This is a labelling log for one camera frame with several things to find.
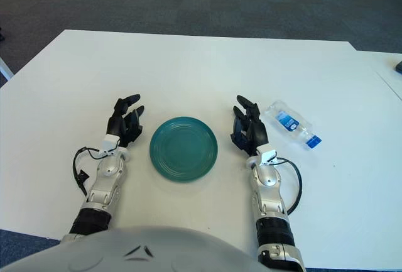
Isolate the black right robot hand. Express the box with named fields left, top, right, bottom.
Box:
left=231, top=95, right=270, bottom=157

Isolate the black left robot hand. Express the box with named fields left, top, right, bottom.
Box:
left=108, top=94, right=145, bottom=149

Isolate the clear bottle with blue cap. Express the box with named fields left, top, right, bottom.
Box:
left=264, top=99, right=323, bottom=151

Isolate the teal round plate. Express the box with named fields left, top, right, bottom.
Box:
left=149, top=116, right=219, bottom=184

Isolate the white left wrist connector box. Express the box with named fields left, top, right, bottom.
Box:
left=99, top=133, right=122, bottom=155

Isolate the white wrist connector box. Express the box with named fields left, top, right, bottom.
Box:
left=256, top=146, right=279, bottom=166
left=99, top=133, right=122, bottom=155

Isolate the white right wrist connector box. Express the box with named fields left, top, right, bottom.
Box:
left=256, top=146, right=279, bottom=166

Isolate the grey robot torso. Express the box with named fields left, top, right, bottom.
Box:
left=0, top=225, right=263, bottom=272

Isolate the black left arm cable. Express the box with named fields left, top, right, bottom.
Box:
left=72, top=146, right=104, bottom=196

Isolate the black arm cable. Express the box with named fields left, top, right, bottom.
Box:
left=273, top=157, right=303, bottom=215
left=72, top=146, right=104, bottom=196

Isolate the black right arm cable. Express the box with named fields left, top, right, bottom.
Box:
left=273, top=157, right=303, bottom=215

